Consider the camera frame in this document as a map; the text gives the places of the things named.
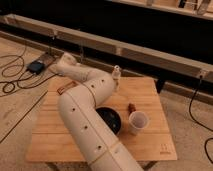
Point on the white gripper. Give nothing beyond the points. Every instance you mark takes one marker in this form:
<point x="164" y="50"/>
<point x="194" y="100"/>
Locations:
<point x="66" y="63"/>

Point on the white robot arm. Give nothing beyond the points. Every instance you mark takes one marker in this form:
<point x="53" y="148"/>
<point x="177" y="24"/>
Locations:
<point x="90" y="113"/>

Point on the blue power box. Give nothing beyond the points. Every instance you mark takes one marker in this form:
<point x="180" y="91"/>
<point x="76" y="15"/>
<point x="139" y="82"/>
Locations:
<point x="35" y="67"/>

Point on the small white bottle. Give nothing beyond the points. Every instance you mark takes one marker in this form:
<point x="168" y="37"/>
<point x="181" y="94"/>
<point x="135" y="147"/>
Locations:
<point x="116" y="75"/>

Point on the long wooden beam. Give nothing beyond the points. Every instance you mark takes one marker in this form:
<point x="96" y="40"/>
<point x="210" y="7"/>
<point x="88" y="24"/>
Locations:
<point x="149" y="56"/>

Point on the black bowl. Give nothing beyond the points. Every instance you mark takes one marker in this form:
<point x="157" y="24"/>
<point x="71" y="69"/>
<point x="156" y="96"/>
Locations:
<point x="111" y="118"/>

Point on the small brown object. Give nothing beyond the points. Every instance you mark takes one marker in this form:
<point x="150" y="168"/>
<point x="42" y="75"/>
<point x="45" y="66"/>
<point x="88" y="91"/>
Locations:
<point x="131" y="108"/>

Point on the wooden table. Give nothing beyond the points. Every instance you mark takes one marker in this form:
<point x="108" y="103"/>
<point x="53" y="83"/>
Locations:
<point x="52" y="142"/>

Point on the clear plastic cup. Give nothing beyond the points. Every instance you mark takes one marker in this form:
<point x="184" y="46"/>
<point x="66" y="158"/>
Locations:
<point x="137" y="122"/>

